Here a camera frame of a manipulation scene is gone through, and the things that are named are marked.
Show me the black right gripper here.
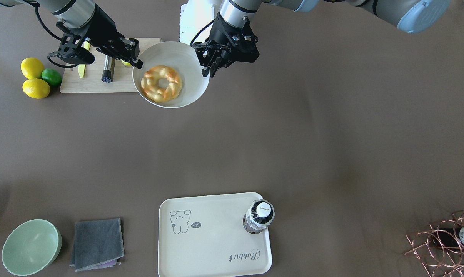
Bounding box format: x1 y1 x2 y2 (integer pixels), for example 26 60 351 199
48 8 144 70

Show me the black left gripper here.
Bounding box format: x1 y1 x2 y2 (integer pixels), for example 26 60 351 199
194 14 259 78

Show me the light grey round plate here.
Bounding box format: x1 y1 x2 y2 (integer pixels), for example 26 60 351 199
132 42 210 108

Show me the glazed twisted ring donut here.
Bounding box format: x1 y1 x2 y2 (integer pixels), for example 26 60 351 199
140 65 184 102

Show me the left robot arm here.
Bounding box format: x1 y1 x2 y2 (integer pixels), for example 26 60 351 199
189 0 451 78

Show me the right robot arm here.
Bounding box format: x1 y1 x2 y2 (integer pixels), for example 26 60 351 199
0 0 144 69

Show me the dark tea bottle on tray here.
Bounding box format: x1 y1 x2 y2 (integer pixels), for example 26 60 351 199
242 199 275 234

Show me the cream rabbit serving tray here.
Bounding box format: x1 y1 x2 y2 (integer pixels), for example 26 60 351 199
157 192 273 277

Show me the halved lemon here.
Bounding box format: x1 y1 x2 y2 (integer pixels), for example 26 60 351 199
120 58 132 67

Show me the wooden cutting board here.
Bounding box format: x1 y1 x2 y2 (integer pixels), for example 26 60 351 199
60 37 162 94

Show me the steel muddler black tip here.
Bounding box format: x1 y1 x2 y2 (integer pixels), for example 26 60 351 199
101 55 115 83

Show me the yellow plastic knife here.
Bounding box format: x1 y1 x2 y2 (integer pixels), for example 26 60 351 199
78 41 91 78

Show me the green lime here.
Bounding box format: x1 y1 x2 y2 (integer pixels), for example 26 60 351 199
41 68 63 87

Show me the whole lemon rear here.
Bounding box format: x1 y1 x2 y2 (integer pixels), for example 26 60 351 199
20 57 45 79

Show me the whole lemon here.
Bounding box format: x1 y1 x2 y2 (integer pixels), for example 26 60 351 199
22 78 50 99
20 57 45 79

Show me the whole lemon front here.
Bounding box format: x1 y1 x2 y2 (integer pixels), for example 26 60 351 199
22 78 50 99

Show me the dark grey folded cloth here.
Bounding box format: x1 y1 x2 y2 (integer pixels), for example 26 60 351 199
70 218 125 272

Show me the mint green bowl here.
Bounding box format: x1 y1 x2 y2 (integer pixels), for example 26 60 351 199
2 219 62 277

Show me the tea bottle in rack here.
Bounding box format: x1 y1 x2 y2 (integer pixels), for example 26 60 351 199
435 227 464 252

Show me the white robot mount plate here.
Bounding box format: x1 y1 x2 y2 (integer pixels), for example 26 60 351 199
179 0 222 45

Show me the copper wire bottle rack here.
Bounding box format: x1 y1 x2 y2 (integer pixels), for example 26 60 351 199
404 210 464 277

